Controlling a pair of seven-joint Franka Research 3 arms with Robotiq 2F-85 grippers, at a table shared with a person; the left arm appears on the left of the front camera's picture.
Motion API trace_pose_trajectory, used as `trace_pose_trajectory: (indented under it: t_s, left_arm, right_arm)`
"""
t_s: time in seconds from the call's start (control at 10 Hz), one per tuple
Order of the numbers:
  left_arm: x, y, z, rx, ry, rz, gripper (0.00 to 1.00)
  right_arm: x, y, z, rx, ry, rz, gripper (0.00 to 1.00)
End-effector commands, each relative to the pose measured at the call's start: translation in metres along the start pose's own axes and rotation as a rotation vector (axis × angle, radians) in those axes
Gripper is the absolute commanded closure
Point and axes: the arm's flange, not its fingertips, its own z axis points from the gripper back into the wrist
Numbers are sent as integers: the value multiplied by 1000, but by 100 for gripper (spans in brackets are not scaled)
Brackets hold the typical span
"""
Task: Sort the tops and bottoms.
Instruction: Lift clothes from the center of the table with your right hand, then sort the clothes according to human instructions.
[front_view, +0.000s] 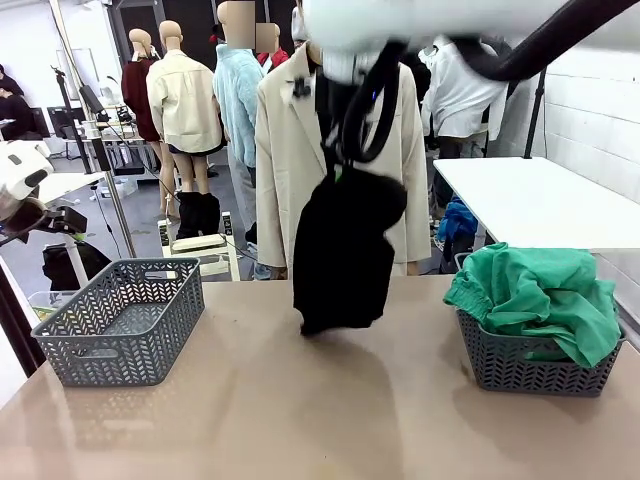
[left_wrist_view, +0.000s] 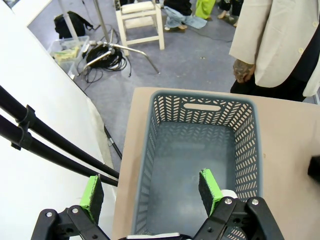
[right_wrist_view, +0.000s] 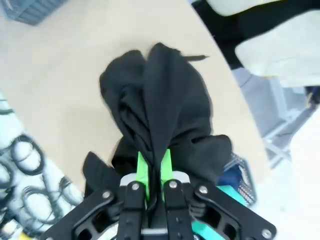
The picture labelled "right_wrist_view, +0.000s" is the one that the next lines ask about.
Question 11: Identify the grey woven plastic basket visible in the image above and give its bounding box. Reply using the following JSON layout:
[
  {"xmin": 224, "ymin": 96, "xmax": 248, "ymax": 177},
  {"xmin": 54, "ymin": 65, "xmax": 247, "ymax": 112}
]
[
  {"xmin": 0, "ymin": 0, "xmax": 70, "ymax": 26},
  {"xmin": 219, "ymin": 152, "xmax": 258, "ymax": 208}
]

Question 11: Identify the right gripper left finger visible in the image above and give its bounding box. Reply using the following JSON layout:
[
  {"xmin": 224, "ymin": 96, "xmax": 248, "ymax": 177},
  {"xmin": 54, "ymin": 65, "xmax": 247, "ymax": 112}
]
[{"xmin": 41, "ymin": 151, "xmax": 151, "ymax": 240}]

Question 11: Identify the white table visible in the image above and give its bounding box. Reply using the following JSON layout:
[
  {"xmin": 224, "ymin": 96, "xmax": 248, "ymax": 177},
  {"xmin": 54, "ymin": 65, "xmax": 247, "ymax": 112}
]
[{"xmin": 259, "ymin": 82, "xmax": 320, "ymax": 240}]

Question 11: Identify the black cable coil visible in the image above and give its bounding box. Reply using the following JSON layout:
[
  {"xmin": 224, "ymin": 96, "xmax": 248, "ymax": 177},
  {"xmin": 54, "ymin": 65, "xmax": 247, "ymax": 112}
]
[{"xmin": 0, "ymin": 92, "xmax": 85, "ymax": 235}]

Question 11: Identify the navy blue garment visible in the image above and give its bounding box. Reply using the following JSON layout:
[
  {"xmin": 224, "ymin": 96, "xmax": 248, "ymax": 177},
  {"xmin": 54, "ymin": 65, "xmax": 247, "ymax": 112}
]
[{"xmin": 216, "ymin": 166, "xmax": 246, "ymax": 187}]

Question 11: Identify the black garment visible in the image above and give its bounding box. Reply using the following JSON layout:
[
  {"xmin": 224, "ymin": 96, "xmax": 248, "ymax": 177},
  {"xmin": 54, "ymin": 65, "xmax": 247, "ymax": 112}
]
[{"xmin": 83, "ymin": 42, "xmax": 233, "ymax": 227}]

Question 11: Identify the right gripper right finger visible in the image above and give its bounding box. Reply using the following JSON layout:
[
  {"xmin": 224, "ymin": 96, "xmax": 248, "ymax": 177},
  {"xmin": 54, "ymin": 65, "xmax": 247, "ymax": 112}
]
[{"xmin": 159, "ymin": 148, "xmax": 277, "ymax": 240}]

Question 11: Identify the person in beige coat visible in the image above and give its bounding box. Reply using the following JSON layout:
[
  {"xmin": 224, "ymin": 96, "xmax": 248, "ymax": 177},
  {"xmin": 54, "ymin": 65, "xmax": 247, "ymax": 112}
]
[{"xmin": 192, "ymin": 0, "xmax": 320, "ymax": 88}]

